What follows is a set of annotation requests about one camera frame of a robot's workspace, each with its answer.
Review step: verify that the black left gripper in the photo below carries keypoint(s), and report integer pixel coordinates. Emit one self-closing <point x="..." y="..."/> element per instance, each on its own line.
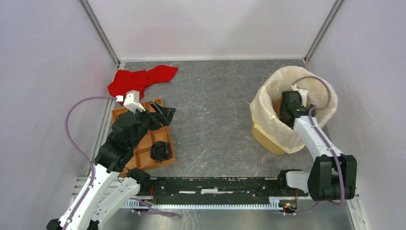
<point x="164" y="117"/>

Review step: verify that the cream plastic trash bag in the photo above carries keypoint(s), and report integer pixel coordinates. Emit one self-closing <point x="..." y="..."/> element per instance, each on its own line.
<point x="265" y="107"/>

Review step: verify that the yellow mesh trash bin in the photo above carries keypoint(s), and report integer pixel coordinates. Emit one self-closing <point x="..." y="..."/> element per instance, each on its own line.
<point x="264" y="141"/>

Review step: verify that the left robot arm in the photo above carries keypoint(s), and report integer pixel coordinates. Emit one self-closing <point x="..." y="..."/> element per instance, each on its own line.
<point x="90" y="211"/>

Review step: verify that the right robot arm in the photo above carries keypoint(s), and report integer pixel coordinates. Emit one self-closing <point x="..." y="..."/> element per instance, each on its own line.
<point x="333" y="174"/>

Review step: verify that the black rolled bag lower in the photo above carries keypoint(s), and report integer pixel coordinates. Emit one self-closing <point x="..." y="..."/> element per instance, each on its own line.
<point x="161" y="151"/>

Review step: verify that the orange compartment tray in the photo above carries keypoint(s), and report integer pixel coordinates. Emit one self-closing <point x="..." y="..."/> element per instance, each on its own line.
<point x="141" y="154"/>

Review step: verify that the red cloth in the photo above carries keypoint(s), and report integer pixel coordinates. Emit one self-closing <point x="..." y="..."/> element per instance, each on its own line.
<point x="125" y="81"/>

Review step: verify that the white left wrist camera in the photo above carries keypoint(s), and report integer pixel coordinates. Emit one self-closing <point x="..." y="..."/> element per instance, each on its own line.
<point x="131" y="101"/>

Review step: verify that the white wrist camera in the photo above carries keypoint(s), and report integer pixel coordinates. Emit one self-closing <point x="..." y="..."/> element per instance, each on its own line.
<point x="131" y="101"/>
<point x="303" y="93"/>

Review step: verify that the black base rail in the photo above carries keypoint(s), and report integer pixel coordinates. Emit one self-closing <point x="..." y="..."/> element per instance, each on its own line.
<point x="212" y="190"/>

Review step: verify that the white slotted cable duct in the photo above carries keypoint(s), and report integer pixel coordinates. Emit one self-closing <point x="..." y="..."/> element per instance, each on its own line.
<point x="273" y="205"/>

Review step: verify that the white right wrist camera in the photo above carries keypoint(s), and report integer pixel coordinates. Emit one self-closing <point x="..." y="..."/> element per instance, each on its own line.
<point x="303" y="93"/>

